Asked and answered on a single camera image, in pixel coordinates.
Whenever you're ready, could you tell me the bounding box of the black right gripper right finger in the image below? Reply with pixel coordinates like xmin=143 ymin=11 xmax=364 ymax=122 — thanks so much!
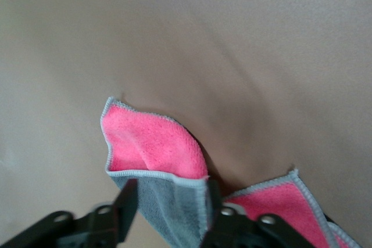
xmin=200 ymin=179 xmax=318 ymax=248

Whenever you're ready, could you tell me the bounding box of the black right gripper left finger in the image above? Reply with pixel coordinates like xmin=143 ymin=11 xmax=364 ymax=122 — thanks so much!
xmin=0 ymin=178 xmax=139 ymax=248

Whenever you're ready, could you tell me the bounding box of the pink and grey towel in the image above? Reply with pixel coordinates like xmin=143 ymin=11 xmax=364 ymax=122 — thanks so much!
xmin=100 ymin=96 xmax=361 ymax=248

